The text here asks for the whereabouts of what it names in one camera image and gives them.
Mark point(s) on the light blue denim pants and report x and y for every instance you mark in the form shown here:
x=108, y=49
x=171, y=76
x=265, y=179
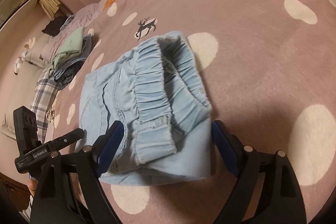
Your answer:
x=156, y=92

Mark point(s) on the black garment on pillow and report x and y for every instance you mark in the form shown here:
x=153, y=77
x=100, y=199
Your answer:
x=53, y=28

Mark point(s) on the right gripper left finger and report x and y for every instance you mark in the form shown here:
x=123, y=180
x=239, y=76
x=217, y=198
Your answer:
x=105, y=148

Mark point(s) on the plaid grey cloth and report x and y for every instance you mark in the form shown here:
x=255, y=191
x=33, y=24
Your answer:
x=44, y=95

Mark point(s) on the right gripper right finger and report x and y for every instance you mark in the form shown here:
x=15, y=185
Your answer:
x=229, y=147

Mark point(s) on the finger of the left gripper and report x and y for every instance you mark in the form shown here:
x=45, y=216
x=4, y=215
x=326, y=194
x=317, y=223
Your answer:
x=66, y=140

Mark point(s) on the green folded garment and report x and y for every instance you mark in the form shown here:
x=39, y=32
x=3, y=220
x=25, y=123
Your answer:
x=71, y=47

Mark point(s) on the pink pillow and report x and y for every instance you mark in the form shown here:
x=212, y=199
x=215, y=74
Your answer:
x=46, y=46

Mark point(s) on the small plush toys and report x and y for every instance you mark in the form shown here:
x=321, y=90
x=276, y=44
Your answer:
x=19, y=61

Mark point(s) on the dark folded jeans stack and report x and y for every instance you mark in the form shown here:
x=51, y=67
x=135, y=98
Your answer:
x=68, y=70

